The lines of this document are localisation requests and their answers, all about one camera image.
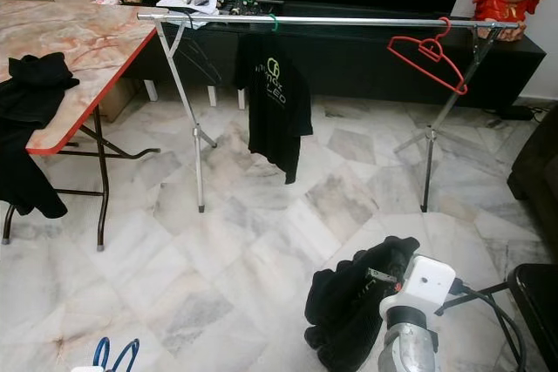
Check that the red plastic hanger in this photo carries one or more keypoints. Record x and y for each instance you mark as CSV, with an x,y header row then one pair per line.
x,y
432,48

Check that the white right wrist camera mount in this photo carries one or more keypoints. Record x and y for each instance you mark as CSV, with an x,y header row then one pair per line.
x,y
423,285

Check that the black printed t-shirt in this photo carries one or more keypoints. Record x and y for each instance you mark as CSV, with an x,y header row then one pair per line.
x,y
340,311
275,119

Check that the blue plastic hanger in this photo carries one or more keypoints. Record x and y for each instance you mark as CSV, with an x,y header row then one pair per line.
x,y
102,355

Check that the black cloth garment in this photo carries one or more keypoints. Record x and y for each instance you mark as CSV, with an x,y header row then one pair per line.
x,y
35,145

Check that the green plastic hanger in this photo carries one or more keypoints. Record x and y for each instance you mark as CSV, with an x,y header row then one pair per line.
x,y
274,23

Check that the marble top folding table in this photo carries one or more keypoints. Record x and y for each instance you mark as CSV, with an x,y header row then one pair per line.
x,y
78,50

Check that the white paper stack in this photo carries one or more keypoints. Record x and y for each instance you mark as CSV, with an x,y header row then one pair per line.
x,y
190,2

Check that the silver metal clothes rack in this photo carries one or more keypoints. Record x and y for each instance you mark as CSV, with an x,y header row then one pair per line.
x,y
357,20

